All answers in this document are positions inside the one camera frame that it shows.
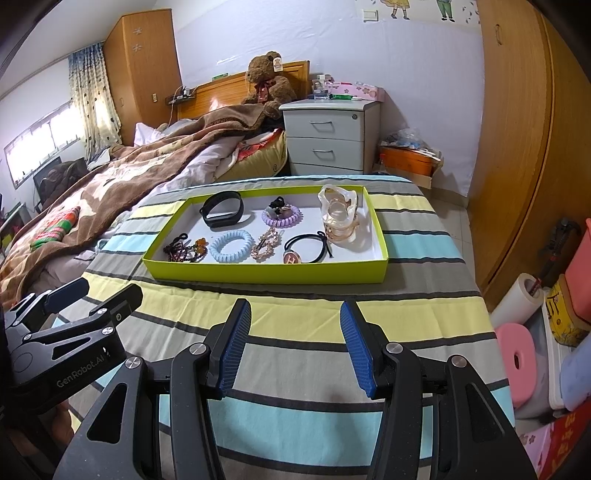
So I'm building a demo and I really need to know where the black wristband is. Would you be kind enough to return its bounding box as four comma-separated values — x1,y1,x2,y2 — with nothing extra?
199,191,245,230

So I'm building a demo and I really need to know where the pink tissue box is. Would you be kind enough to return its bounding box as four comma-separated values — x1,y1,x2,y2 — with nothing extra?
330,82,386,103

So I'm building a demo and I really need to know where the clear hair claw clip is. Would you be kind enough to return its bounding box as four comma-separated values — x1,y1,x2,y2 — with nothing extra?
318,185,362,223

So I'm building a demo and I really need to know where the wooden headboard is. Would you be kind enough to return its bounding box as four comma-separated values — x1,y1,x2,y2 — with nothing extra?
178,60,311,123

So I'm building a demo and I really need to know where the power strip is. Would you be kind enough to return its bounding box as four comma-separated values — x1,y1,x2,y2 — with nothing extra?
166,85,197,104

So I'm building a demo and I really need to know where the salmon pink plastic box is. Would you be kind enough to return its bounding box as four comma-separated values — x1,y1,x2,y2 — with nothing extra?
568,217,591,324

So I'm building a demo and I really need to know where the white paper roll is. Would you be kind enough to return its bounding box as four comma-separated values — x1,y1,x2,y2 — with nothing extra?
489,272,546,328

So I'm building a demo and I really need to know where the dark beaded bracelet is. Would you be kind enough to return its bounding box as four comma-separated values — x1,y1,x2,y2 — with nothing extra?
163,235,206,264

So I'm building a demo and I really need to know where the green red striped cushion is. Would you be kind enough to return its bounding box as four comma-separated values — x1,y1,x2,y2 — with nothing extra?
30,207,81,252

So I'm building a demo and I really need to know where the black backpack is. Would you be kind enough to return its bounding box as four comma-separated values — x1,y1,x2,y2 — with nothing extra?
34,157,88,210

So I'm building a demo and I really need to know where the blue spiral hair tie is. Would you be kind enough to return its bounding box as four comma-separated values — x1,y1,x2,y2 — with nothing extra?
210,231,254,264

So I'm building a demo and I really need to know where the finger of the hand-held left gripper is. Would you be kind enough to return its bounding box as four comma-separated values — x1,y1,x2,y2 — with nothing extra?
9,277,90,330
21,284,144,361

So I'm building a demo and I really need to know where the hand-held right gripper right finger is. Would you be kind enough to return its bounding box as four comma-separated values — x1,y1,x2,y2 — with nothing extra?
339,299,539,480

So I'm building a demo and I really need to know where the green cardboard box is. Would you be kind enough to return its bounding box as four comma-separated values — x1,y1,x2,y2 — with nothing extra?
142,187,391,284

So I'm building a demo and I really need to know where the brown teddy bear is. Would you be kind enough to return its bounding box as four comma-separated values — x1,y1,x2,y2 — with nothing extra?
241,51,298,116

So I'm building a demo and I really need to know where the rose gold hair claw clip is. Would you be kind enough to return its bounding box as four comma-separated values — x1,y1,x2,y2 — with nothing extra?
323,216,365,248

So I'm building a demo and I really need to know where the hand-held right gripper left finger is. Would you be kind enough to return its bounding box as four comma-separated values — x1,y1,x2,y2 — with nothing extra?
51,298,252,480

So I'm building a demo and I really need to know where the striped tablecloth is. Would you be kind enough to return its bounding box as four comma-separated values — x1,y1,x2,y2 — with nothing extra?
60,174,515,480

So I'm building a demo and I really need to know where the black hair tie round charm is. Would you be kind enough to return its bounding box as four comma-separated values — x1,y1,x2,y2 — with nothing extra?
283,233,334,265

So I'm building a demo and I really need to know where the orange box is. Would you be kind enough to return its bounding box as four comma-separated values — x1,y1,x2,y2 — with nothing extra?
379,145,441,178

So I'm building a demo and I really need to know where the purple spiral hair tie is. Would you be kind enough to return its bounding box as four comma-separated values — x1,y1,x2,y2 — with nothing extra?
262,205,302,228

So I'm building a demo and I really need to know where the yellow tin box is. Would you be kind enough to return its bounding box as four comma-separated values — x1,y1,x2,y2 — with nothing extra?
547,274,591,347

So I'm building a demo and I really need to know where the grey nightstand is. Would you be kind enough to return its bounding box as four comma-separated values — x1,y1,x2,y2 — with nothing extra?
278,99,383,176

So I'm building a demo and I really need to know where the cartoon wall sticker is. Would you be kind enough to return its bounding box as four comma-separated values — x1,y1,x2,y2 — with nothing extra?
379,0,478,24

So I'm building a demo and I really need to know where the tall wooden cabinet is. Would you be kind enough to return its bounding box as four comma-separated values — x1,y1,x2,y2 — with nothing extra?
102,13,183,146

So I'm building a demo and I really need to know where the large wooden wardrobe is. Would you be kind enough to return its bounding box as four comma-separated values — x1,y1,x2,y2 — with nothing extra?
466,0,591,296

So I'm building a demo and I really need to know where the patterned curtain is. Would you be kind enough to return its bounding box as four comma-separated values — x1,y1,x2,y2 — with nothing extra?
68,42,122,162

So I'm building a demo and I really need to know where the light blue cloth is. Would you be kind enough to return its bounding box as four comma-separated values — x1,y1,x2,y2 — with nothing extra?
561,342,591,411

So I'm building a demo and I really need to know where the yellow pillow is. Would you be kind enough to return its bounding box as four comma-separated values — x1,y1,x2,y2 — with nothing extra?
235,129,287,178

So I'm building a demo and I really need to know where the brown fleece blanket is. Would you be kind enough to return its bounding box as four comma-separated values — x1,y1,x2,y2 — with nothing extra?
0,104,278,305

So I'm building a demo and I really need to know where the red printed box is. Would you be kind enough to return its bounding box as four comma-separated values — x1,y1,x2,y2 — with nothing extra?
522,411,591,480

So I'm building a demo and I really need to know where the dark metal tool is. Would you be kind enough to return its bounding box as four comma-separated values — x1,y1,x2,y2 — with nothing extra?
542,219,583,287

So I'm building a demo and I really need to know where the window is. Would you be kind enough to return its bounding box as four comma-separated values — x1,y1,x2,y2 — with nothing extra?
4,99,86,190

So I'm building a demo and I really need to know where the rhinestone hair clip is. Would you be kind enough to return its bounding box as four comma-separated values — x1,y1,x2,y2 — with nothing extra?
252,228,279,262

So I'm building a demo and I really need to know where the white pillow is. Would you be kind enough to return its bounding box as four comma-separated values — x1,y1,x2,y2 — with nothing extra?
134,122,167,146

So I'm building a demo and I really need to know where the pink plastic stool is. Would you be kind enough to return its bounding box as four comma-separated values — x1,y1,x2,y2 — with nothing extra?
496,323,546,408

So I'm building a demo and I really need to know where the pile of plastic packets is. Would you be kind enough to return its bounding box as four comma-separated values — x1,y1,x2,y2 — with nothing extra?
381,128,444,160

